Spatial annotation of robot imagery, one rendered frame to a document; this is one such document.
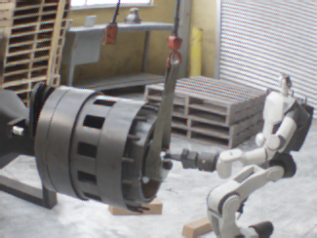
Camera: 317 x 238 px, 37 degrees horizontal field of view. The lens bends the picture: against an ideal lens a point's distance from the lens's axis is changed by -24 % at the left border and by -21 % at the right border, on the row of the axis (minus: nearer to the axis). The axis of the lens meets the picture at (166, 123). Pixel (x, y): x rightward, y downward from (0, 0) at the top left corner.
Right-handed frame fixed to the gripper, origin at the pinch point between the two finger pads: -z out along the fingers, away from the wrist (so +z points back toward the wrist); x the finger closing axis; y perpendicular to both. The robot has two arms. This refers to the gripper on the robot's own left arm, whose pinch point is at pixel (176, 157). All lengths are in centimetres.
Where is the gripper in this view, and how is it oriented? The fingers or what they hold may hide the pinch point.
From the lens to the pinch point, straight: 262.0
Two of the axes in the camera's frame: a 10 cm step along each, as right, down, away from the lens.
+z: 9.5, 1.5, -2.7
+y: 2.8, -8.2, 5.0
